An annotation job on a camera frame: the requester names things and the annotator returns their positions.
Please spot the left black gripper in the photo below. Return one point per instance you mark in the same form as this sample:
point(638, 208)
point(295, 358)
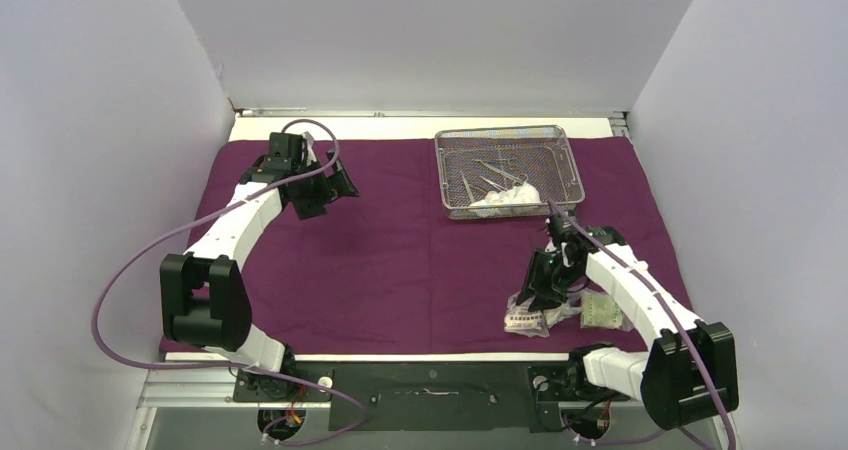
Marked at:
point(331, 188)

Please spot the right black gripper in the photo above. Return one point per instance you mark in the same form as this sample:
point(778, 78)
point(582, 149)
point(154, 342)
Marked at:
point(536, 285)

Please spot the pink packet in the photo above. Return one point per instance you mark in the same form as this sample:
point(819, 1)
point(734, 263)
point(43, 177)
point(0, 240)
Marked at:
point(520, 320)

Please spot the green packet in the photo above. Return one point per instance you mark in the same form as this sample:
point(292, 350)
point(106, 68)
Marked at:
point(599, 310)

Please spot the purple cloth wrap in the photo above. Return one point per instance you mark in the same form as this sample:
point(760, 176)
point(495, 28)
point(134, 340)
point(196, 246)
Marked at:
point(390, 273)

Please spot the wire mesh instrument tray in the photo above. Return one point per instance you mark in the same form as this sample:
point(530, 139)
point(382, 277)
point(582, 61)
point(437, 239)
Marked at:
point(542, 153)

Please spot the white gauze bag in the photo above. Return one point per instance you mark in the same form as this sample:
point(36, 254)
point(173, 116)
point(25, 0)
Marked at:
point(567, 310)

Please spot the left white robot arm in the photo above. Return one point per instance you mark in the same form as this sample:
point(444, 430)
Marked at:
point(205, 303)

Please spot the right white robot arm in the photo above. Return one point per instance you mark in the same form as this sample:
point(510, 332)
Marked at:
point(688, 372)

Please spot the white cotton balls bag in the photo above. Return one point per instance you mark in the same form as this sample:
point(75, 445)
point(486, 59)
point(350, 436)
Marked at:
point(523, 194)

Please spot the metal forceps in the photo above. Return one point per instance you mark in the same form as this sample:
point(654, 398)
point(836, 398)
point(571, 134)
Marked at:
point(503, 173)

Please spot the metal tweezers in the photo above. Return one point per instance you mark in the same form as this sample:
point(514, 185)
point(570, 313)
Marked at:
point(468, 188)

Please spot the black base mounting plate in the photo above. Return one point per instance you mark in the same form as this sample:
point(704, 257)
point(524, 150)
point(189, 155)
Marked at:
point(537, 395)

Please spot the aluminium frame rail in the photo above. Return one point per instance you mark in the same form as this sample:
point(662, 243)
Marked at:
point(213, 385)

